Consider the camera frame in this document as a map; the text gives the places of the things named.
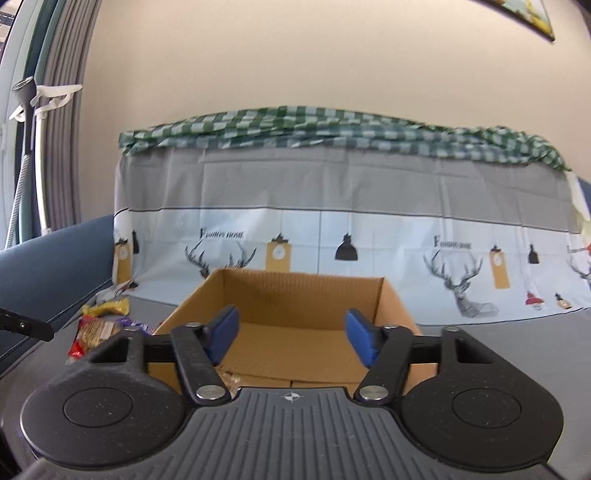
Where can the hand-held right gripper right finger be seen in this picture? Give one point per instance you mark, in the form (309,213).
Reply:
(361,341)

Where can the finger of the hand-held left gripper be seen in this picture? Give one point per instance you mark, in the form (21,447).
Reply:
(23,324)

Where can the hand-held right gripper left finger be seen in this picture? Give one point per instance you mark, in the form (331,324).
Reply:
(225,333)

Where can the long red snack packet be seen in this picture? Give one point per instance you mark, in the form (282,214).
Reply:
(92,337)

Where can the brown cardboard box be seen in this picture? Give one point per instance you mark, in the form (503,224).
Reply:
(300,300)

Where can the yellow snack packet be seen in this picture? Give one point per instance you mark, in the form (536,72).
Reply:
(111,307)

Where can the clear snack packet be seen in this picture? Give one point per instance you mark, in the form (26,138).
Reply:
(228,381)

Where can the purple snack packet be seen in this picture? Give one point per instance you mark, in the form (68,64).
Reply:
(136,326)

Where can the grey white deer print cloth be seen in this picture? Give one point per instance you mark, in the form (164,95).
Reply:
(369,194)

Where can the grey curtain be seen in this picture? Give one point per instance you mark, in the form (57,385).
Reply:
(69,161)

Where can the grey seat cushion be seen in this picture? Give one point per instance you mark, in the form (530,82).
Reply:
(531,337)

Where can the green checked cloth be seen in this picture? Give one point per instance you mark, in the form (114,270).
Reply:
(323,129)

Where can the white wall hook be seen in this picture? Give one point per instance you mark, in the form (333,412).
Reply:
(55,91)

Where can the window frame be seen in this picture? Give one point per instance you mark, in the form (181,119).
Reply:
(11,55)

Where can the framed wall picture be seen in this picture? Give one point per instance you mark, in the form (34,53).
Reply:
(521,11)

